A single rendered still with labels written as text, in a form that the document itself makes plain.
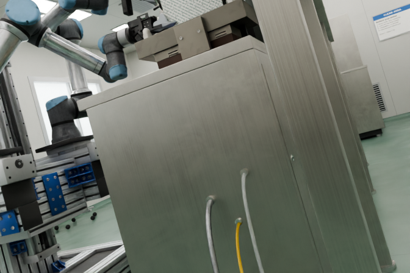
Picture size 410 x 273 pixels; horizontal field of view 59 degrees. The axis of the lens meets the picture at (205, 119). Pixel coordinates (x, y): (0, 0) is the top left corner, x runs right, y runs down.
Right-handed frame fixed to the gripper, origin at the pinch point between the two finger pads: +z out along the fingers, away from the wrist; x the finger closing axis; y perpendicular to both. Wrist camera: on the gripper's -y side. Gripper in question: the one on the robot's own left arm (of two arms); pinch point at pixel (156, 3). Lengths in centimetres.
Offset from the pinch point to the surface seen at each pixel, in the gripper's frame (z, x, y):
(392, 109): 159, 548, -5
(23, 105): -302, 246, -184
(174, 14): 14.0, -8.2, -1.6
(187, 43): 33.7, -29.7, -9.2
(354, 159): 96, 5, -27
